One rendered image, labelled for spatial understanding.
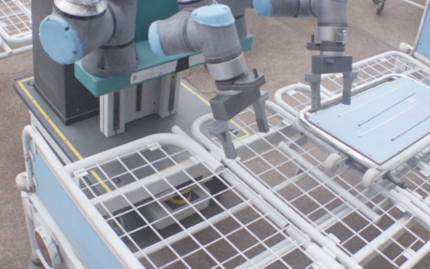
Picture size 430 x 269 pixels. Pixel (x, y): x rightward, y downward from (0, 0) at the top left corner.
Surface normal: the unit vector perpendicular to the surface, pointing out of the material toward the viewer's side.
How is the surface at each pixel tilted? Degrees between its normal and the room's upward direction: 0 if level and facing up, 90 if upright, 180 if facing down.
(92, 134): 0
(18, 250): 0
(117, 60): 70
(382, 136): 5
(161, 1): 90
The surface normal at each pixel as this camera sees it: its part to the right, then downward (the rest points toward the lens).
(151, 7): 0.65, 0.50
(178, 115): 0.13, -0.82
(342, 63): 0.57, 0.15
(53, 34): -0.44, 0.53
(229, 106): 0.72, 0.09
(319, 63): -0.82, 0.11
